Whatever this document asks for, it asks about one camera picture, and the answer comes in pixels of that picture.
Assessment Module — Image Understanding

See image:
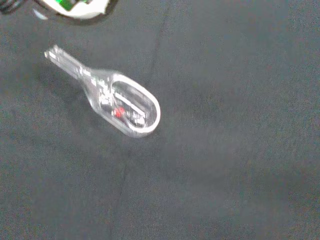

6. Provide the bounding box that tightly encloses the black cloth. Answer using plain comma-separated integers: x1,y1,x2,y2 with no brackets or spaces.
0,0,320,240

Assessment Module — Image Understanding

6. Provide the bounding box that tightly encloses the clear weighing funnel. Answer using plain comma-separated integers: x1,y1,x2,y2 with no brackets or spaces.
43,44,161,139

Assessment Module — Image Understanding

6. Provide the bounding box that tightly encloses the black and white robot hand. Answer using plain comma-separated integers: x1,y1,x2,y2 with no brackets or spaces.
32,0,111,21

